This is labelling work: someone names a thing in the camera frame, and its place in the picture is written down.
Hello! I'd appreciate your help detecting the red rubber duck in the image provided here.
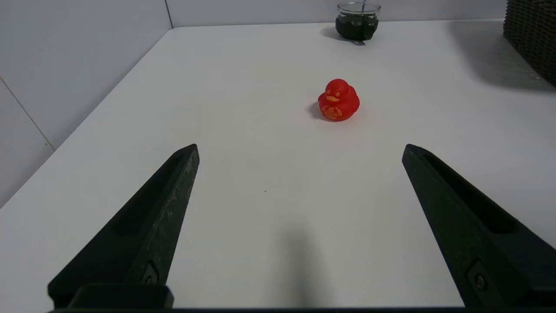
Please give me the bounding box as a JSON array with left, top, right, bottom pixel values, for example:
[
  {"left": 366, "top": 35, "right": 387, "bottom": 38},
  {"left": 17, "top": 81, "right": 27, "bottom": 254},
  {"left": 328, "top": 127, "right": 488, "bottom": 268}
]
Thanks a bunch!
[{"left": 318, "top": 78, "right": 361, "bottom": 122}]

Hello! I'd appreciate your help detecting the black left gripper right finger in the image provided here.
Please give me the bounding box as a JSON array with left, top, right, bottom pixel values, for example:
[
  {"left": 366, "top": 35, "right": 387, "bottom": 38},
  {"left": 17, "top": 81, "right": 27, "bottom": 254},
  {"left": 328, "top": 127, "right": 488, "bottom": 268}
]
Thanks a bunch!
[{"left": 402, "top": 144, "right": 556, "bottom": 310}]

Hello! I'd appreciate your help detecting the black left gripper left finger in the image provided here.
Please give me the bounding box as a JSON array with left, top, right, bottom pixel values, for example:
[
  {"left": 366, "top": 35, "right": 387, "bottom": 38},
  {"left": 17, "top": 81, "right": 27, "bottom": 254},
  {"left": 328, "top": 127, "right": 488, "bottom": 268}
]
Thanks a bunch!
[{"left": 47, "top": 144, "right": 200, "bottom": 309}]

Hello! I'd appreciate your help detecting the dark brown wicker basket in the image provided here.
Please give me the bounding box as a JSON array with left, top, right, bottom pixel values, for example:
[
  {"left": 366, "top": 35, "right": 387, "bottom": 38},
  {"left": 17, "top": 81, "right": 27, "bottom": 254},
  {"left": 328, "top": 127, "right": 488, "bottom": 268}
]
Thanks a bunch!
[{"left": 503, "top": 0, "right": 556, "bottom": 87}]

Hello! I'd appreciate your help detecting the glass jar with dark contents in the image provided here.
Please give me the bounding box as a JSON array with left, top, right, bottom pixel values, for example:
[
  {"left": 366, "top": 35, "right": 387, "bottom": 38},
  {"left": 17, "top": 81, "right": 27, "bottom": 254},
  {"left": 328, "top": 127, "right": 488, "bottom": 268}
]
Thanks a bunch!
[{"left": 335, "top": 1, "right": 382, "bottom": 43}]

